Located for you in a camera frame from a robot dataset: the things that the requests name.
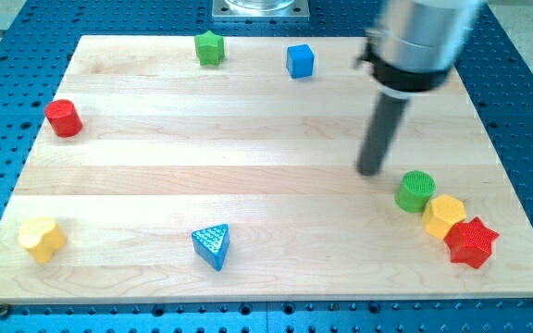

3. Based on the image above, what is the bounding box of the blue triangle block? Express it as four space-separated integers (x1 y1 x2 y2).
192 224 229 271

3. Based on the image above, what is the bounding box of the blue cube block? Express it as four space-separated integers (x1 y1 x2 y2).
286 44 315 79

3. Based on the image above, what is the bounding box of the wooden board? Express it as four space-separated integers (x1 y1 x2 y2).
0 35 533 303

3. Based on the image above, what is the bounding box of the green star block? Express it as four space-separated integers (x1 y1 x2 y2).
194 31 225 66

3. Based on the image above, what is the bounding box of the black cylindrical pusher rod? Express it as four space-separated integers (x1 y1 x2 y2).
356 92 409 176

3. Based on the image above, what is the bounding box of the green cylinder block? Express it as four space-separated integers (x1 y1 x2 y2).
395 170 436 213

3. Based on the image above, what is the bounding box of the yellow hexagon block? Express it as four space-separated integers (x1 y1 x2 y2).
422 194 466 240

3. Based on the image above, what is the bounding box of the red cylinder block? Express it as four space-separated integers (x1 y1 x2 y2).
44 99 82 138

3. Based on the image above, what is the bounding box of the red star block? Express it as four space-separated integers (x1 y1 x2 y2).
443 216 500 269

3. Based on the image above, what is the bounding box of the yellow heart block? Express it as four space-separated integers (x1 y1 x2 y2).
18 216 68 264

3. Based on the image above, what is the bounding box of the blue perforated table plate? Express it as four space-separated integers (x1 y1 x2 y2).
0 1 533 332

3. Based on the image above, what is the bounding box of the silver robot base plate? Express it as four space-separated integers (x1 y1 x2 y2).
211 0 310 21

